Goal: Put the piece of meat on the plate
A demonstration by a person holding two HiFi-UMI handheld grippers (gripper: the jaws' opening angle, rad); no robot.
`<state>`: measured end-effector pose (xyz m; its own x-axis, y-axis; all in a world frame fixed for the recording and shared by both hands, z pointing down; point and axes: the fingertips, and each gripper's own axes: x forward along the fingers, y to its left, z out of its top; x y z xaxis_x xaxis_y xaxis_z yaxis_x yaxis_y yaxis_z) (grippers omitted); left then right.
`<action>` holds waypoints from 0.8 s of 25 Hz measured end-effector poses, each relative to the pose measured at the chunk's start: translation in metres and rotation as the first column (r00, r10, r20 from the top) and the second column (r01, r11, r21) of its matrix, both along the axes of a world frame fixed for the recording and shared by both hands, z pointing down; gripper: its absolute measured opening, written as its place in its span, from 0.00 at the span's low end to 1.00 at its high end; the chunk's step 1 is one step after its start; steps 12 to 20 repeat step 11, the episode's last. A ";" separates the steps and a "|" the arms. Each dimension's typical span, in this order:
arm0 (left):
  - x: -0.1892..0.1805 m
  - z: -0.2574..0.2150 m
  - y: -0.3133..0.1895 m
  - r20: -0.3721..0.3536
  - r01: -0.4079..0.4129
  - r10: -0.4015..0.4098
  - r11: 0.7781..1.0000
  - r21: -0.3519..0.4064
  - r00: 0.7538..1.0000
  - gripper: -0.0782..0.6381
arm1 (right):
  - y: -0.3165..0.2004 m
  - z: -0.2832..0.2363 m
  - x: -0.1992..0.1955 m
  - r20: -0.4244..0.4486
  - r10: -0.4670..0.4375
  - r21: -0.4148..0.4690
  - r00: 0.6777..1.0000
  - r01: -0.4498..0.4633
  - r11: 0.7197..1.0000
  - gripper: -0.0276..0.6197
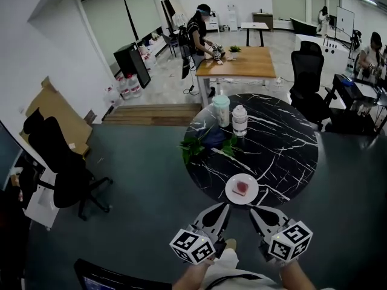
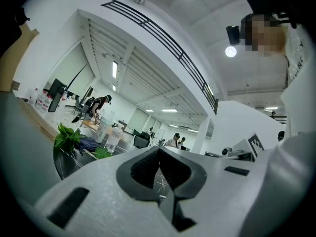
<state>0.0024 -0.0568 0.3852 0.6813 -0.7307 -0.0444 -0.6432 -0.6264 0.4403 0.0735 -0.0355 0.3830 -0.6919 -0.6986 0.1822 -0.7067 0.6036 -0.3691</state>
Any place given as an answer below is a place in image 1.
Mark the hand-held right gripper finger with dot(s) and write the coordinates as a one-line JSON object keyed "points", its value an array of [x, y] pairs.
{"points": [[272, 213], [256, 222]]}

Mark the black mesh office chair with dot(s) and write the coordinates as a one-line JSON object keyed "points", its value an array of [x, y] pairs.
{"points": [[308, 77]]}

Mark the person's right forearm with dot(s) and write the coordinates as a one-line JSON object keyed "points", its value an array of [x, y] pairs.
{"points": [[297, 276]]}

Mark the black cabinet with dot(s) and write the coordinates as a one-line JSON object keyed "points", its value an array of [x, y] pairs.
{"points": [[131, 62]]}

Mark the ceiling light panel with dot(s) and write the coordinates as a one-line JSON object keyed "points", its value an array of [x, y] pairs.
{"points": [[367, 1]]}

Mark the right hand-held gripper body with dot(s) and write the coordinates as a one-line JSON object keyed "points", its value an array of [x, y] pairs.
{"points": [[291, 240]]}

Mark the wooden plank step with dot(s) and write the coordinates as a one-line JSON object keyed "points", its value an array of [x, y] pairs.
{"points": [[151, 115]]}

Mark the white sheet on desk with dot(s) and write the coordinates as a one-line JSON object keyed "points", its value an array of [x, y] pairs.
{"points": [[366, 89]]}

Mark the white table with black legs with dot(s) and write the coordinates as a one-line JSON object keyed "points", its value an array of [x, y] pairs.
{"points": [[254, 25]]}

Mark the black desk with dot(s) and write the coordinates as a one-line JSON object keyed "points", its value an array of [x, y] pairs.
{"points": [[350, 95]]}

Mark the blue grey chair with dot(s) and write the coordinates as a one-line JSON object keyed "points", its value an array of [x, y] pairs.
{"points": [[170, 42]]}

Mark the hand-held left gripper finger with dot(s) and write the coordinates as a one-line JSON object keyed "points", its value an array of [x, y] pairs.
{"points": [[225, 219], [208, 211]]}

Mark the whiteboard on stand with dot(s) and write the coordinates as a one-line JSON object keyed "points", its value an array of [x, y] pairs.
{"points": [[345, 20]]}

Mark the brown wooden cabinet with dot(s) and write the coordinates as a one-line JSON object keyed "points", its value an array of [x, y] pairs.
{"points": [[263, 21]]}

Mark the brown cardboard sheet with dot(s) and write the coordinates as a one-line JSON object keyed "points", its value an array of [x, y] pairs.
{"points": [[60, 113]]}

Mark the black office chair with headrest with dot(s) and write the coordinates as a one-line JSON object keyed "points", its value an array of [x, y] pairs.
{"points": [[60, 168]]}

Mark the person's left forearm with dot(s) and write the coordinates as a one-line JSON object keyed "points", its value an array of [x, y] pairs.
{"points": [[190, 278]]}

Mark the green plant in blue pot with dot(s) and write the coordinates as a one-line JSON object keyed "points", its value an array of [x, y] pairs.
{"points": [[193, 148]]}

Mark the wide grey window blinds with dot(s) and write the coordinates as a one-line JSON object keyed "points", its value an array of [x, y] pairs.
{"points": [[106, 20]]}

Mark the grippers on wooden table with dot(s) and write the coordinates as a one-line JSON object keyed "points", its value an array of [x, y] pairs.
{"points": [[217, 51]]}

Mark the dark green bathtub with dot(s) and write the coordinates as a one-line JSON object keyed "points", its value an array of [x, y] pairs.
{"points": [[303, 26]]}

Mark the white round plate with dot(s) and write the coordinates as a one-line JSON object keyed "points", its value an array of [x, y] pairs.
{"points": [[252, 196]]}

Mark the white power strip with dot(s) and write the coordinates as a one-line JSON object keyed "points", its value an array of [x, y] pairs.
{"points": [[278, 81]]}

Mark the round black marble table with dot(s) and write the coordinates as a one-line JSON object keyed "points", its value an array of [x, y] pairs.
{"points": [[281, 150]]}

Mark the large water jug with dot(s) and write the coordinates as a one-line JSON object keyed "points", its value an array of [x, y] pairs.
{"points": [[124, 88], [111, 95], [134, 87]]}

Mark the white counter with cutouts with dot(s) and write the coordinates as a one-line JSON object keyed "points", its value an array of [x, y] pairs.
{"points": [[332, 48]]}

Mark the blue item on desk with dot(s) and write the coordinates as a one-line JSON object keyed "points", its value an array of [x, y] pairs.
{"points": [[346, 79]]}

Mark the person's tan shoe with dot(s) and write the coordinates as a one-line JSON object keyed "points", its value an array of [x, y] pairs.
{"points": [[231, 244]]}

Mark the white water dispenser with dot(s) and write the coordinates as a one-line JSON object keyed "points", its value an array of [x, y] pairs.
{"points": [[232, 18]]}

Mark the clear jug with teal lid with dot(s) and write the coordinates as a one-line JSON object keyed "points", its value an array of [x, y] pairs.
{"points": [[221, 110]]}

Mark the wooden table with white legs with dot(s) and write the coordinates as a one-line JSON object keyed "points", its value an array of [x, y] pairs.
{"points": [[248, 63]]}

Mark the person's white clothing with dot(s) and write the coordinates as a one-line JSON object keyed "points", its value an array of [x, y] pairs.
{"points": [[229, 264]]}

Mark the white low cabinet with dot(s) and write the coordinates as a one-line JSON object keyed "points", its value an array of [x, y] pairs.
{"points": [[43, 201]]}

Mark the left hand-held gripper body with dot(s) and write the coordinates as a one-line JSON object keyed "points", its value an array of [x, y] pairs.
{"points": [[192, 246]]}

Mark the clear plastic water bottle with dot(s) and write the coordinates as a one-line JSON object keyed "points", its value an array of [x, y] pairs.
{"points": [[239, 121]]}

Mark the small green potted plant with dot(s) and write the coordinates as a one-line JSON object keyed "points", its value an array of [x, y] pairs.
{"points": [[235, 50]]}

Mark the leaning framed boards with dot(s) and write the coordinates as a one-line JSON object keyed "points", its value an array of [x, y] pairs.
{"points": [[173, 12]]}

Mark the white shelf unit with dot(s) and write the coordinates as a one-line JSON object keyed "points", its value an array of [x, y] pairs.
{"points": [[213, 23]]}

